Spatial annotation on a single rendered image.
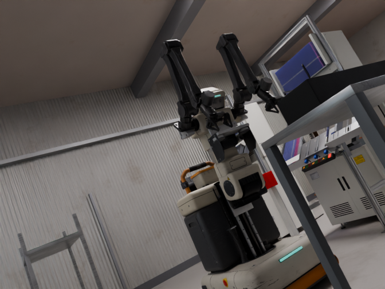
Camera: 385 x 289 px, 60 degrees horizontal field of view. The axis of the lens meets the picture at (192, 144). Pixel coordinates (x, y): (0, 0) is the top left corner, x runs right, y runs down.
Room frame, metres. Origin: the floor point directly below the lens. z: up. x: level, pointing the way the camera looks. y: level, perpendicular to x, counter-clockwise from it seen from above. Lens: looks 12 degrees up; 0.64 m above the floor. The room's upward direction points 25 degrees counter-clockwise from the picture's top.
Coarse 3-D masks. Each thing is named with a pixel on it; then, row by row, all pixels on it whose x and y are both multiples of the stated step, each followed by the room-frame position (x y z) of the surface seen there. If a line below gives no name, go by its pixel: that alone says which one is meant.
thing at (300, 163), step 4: (324, 148) 2.67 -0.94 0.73; (328, 148) 2.66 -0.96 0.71; (332, 148) 2.64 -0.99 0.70; (336, 148) 2.63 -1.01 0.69; (316, 152) 2.74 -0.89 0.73; (320, 152) 2.73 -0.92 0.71; (328, 152) 2.70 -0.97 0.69; (308, 156) 2.82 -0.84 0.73; (312, 156) 2.81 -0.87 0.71; (320, 156) 2.78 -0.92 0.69; (300, 160) 2.90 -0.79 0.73; (304, 160) 2.89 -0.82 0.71; (312, 160) 2.86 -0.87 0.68; (292, 164) 2.99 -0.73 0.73; (296, 164) 2.97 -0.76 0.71; (300, 164) 2.96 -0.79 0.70; (304, 164) 2.94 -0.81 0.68; (292, 168) 3.05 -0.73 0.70; (296, 168) 3.03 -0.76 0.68
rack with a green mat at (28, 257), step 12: (60, 240) 2.63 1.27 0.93; (72, 240) 2.90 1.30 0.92; (84, 240) 2.72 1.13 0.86; (24, 252) 2.48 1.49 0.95; (36, 252) 2.57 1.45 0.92; (48, 252) 2.98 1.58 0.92; (72, 252) 3.45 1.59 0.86; (24, 264) 3.06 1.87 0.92; (96, 276) 2.72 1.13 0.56; (36, 288) 2.49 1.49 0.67; (84, 288) 3.45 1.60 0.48
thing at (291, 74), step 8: (304, 48) 2.94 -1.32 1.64; (312, 48) 2.88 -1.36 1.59; (296, 56) 3.03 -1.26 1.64; (304, 56) 2.97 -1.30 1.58; (312, 56) 2.91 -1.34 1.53; (320, 56) 2.91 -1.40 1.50; (288, 64) 3.14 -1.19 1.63; (296, 64) 3.07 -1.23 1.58; (304, 64) 3.01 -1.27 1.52; (312, 64) 2.95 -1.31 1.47; (320, 64) 2.89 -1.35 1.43; (280, 72) 3.24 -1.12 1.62; (288, 72) 3.17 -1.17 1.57; (296, 72) 3.11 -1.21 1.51; (304, 72) 3.04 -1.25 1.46; (312, 72) 2.98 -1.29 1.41; (280, 80) 3.28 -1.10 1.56; (288, 80) 3.21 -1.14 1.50; (296, 80) 3.14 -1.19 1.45; (304, 80) 3.08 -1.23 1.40; (288, 88) 3.25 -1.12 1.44
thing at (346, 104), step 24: (336, 96) 0.98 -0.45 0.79; (360, 96) 0.94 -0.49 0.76; (384, 96) 1.36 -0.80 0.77; (312, 120) 1.08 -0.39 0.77; (336, 120) 1.44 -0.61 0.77; (360, 120) 0.96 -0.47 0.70; (264, 144) 1.30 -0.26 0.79; (384, 144) 0.94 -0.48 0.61; (288, 168) 1.30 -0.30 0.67; (384, 168) 0.97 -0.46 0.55; (288, 192) 1.30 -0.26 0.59; (312, 216) 1.30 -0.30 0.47; (312, 240) 1.30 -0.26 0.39; (336, 264) 1.30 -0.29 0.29; (336, 288) 1.31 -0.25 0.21
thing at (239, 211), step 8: (248, 176) 2.03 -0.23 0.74; (256, 176) 2.05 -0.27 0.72; (240, 184) 1.98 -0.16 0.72; (248, 184) 2.00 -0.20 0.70; (256, 184) 2.03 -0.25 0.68; (248, 192) 2.02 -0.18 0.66; (256, 192) 2.09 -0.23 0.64; (264, 192) 2.22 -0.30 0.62; (240, 200) 2.07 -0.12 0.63; (248, 200) 2.06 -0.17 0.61; (232, 208) 2.15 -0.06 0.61; (240, 208) 2.18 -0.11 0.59; (248, 208) 2.21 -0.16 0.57
